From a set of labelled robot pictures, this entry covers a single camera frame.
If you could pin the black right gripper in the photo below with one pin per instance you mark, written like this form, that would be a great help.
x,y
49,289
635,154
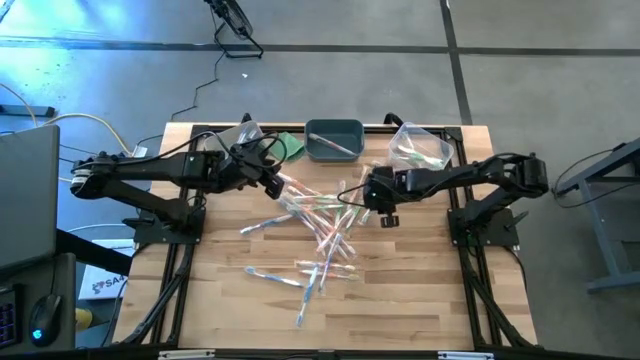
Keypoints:
x,y
385,190

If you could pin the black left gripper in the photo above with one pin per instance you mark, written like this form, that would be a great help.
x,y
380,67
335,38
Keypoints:
x,y
245,167

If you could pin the blue toothbrush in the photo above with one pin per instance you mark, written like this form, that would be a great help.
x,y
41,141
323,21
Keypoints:
x,y
265,225
330,262
272,276
376,163
244,134
306,297
300,215

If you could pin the green toothbrush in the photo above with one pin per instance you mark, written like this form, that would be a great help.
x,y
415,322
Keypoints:
x,y
325,212
425,159
366,217
352,217
341,190
412,150
320,199

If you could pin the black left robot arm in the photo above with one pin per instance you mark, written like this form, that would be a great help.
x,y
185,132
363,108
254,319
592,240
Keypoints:
x,y
150,170

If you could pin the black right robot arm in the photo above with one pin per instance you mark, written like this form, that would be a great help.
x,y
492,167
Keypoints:
x,y
450,179

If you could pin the white plastic bin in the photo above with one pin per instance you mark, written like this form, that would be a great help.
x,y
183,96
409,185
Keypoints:
x,y
212,140

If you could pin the black table clamp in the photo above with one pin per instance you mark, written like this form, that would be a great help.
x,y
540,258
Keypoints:
x,y
246,119
392,119

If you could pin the green cloth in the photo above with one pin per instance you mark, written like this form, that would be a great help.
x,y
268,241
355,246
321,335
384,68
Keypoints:
x,y
295,147

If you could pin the clear plastic bin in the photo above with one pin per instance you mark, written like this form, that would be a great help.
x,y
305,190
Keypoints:
x,y
425,135

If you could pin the dark grey-green plastic bin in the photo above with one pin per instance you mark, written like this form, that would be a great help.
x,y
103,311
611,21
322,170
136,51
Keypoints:
x,y
325,152

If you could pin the black floor fan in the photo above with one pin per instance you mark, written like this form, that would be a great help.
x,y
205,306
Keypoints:
x,y
232,17

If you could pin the white printed cardboard box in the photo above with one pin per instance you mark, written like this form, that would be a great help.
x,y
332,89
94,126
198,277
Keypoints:
x,y
107,287

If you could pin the silver aluminium extrusion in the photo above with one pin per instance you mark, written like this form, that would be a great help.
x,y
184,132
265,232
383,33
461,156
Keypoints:
x,y
186,354
465,355

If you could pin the dark grey desk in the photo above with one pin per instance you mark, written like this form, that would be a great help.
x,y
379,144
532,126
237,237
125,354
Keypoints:
x,y
60,275

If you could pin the grey laptop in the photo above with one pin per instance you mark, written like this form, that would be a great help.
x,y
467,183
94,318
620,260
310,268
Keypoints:
x,y
27,200

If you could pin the yellow object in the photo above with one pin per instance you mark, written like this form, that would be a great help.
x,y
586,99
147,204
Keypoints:
x,y
83,319

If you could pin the black floor bar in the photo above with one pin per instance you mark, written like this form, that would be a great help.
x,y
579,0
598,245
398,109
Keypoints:
x,y
25,111

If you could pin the black computer mouse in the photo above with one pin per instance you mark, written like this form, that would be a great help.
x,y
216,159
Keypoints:
x,y
45,320

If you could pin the black keyboard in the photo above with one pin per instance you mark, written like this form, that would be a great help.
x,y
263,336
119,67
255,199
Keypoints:
x,y
7,320

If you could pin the black diagonal frame strut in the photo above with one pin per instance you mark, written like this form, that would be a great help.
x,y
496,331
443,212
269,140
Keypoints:
x,y
95,252

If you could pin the blue-grey desk frame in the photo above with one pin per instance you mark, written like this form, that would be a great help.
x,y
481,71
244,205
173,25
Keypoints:
x,y
605,250

